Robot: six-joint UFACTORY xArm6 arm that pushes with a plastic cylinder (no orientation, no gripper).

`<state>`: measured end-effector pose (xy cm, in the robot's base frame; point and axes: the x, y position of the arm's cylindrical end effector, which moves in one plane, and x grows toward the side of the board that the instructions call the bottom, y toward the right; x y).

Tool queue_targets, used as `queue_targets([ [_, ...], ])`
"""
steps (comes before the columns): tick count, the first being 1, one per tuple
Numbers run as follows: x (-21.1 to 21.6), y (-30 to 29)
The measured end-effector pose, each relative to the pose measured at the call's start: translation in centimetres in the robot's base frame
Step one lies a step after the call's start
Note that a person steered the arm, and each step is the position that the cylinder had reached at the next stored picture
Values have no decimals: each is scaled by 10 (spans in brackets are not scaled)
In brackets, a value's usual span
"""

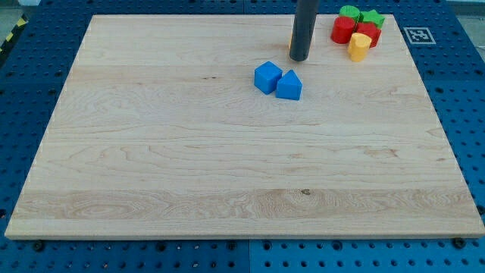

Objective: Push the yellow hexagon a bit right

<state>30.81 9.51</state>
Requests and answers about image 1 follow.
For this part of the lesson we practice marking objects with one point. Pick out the red cylinder block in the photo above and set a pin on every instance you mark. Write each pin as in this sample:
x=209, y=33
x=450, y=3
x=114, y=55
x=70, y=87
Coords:
x=343, y=28

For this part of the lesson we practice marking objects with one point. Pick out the yellow heart block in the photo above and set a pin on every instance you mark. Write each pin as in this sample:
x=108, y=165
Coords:
x=359, y=45

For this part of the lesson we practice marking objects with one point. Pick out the blue cube block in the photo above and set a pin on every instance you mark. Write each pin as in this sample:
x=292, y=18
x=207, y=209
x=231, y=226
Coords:
x=266, y=77

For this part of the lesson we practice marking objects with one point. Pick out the black bolt right front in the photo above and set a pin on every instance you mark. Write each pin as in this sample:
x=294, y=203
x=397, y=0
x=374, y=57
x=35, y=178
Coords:
x=459, y=243

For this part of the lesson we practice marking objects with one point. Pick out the green star block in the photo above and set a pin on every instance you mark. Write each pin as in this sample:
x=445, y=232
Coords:
x=372, y=16

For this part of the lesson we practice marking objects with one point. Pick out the green cylinder block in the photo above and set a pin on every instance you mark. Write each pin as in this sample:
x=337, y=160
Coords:
x=350, y=11

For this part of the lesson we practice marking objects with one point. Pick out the wooden board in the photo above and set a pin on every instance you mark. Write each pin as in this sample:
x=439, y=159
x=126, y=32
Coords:
x=159, y=133

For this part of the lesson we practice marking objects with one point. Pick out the red block behind yellow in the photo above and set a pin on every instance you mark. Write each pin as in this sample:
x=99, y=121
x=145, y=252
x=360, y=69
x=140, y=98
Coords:
x=369, y=29

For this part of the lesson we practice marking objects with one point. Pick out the black bolt left front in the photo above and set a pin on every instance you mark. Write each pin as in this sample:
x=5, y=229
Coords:
x=38, y=246

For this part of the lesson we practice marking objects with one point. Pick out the black bolt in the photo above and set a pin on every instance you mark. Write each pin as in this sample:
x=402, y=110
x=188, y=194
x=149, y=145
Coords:
x=459, y=243
x=38, y=246

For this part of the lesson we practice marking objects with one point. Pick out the blue triangle block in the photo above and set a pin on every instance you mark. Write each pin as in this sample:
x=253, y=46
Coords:
x=289, y=86

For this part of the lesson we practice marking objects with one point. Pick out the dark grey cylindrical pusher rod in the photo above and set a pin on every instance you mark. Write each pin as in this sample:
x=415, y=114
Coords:
x=303, y=28

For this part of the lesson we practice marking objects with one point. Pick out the white fiducial marker tag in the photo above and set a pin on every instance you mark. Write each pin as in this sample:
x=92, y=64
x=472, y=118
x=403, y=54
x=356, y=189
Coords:
x=419, y=36

